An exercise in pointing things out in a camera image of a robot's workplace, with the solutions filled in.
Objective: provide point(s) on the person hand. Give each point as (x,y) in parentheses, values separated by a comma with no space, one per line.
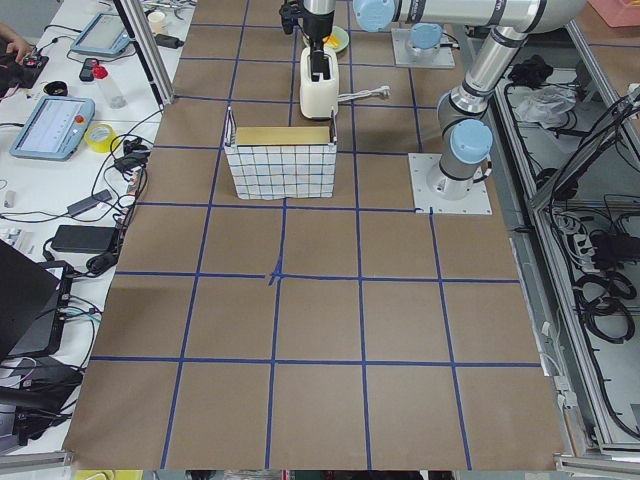
(15,44)

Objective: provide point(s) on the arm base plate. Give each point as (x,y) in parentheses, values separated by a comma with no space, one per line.
(435,193)
(443,60)

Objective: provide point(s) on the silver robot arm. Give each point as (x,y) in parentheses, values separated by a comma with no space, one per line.
(426,40)
(466,139)

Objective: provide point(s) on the grid pattern storage basket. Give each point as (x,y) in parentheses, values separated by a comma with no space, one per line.
(272,163)

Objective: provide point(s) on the light green plate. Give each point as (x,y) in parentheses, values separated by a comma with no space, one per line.
(343,37)

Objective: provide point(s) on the yellow tape roll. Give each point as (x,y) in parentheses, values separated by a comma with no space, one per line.
(100,137)

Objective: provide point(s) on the blue teach pendant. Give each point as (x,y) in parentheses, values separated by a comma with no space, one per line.
(54,129)
(104,36)

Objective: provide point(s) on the aluminium frame post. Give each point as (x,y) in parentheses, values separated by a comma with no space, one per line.
(140,33)

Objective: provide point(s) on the clear bottle red cap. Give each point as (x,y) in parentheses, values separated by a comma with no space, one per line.
(108,87)

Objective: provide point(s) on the white two-slot toaster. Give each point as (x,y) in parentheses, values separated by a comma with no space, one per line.
(318,99)

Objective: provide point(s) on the black power adapter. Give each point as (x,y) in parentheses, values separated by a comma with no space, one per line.
(84,239)

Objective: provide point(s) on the black phone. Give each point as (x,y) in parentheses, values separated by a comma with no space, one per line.
(86,73)

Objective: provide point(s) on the triangular golden pastry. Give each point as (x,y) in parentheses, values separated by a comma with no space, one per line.
(332,41)

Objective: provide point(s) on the black small bowl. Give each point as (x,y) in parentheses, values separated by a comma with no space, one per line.
(56,88)

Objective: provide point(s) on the blue teach pendant near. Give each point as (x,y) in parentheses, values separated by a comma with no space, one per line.
(54,129)

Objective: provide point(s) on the black laptop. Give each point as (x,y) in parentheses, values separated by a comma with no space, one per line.
(33,296)

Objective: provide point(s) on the blue teach pendant far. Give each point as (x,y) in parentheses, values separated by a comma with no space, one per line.
(104,36)

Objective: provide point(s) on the paper cup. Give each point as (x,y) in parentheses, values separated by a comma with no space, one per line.
(158,22)

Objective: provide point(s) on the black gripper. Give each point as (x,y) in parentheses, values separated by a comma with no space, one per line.
(318,29)

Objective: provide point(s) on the crumpled white cloth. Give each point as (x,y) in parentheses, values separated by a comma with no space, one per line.
(548,106)

